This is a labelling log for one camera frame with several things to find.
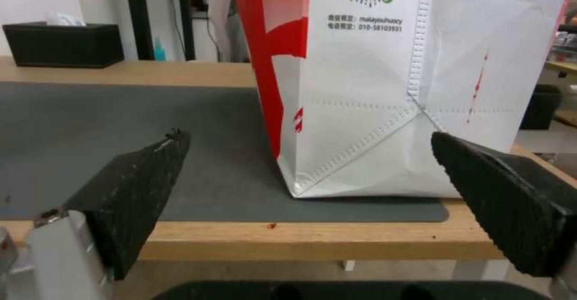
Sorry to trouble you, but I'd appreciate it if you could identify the white red takeout bag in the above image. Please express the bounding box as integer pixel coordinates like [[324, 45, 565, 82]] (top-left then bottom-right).
[[230, 0, 574, 200]]

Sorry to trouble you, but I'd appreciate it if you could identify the black office chair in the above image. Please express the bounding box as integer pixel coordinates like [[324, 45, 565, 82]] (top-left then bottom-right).
[[520, 84, 563, 131]]

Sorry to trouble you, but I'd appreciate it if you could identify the dark grey desk mat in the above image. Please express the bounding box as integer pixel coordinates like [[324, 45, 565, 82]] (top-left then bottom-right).
[[0, 81, 451, 223]]

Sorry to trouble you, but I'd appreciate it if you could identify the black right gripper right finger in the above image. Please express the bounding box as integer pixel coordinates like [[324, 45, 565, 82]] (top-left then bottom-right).
[[430, 131, 577, 300]]

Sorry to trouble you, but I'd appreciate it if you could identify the black vertical post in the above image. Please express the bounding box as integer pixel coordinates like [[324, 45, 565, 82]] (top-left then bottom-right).
[[122, 0, 156, 61]]

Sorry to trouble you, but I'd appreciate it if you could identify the white tissue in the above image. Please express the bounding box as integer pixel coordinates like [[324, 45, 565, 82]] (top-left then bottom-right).
[[42, 11, 88, 27]]

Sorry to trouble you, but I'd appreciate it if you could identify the black tissue box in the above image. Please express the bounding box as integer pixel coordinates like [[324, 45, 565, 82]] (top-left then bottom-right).
[[2, 22, 125, 69]]

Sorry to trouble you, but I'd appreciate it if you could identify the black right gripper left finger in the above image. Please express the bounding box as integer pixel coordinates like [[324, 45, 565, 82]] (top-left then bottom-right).
[[0, 128, 191, 300]]

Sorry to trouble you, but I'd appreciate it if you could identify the black hanging cable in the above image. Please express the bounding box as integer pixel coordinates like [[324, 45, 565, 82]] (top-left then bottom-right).
[[206, 7, 225, 62]]

